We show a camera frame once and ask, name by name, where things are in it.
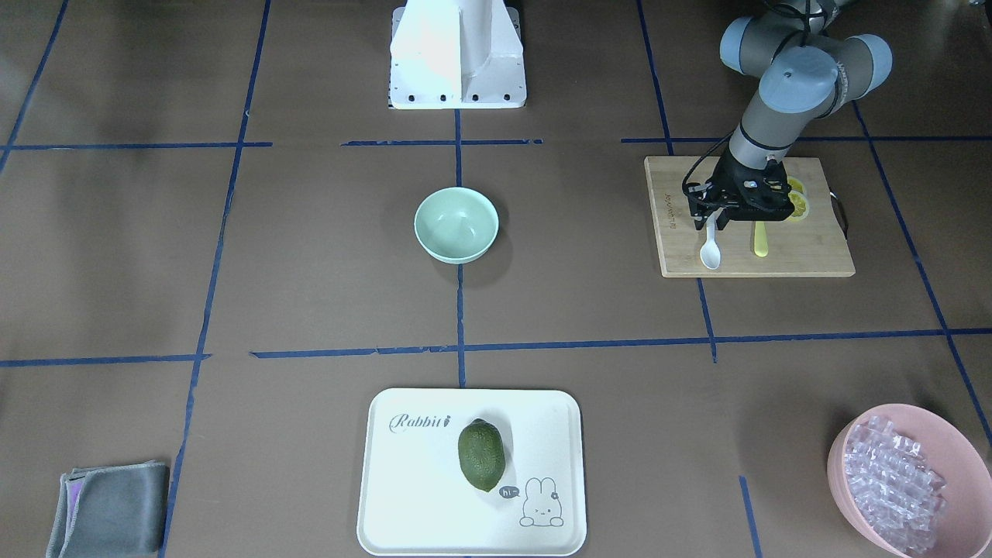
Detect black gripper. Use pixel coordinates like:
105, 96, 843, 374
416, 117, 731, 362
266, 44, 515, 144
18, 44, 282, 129
688, 152, 793, 232

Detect white plastic spoon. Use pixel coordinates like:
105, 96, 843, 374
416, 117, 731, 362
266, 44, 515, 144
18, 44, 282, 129
699, 211, 722, 270

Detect light green bowl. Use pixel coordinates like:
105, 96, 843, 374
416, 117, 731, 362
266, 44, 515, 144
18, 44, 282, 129
412, 187, 500, 264

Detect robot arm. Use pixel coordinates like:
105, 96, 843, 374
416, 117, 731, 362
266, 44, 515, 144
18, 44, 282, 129
681, 1, 893, 229

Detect pink bowl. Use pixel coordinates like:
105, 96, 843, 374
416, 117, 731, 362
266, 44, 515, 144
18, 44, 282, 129
826, 404, 991, 557

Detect yellow plastic knife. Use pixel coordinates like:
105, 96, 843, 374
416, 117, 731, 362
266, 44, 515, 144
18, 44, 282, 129
752, 220, 770, 258

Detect bamboo cutting board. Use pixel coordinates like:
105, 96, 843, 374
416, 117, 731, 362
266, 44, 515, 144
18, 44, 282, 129
644, 156, 856, 277

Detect clear ice cubes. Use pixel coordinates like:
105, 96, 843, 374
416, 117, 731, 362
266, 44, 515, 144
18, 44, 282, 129
842, 415, 947, 556

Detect green lime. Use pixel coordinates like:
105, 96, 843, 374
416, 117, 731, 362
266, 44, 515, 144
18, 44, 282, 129
457, 418, 506, 492

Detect white rectangular tray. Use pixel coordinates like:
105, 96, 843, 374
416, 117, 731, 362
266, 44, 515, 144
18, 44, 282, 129
356, 388, 587, 557

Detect grey folded cloth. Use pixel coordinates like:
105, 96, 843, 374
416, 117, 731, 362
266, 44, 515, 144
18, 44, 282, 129
45, 460, 169, 557

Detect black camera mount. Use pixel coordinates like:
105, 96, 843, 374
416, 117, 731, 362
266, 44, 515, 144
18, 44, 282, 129
681, 181, 720, 215

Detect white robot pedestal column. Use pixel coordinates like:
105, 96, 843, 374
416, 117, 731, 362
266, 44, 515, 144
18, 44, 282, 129
387, 1, 528, 110

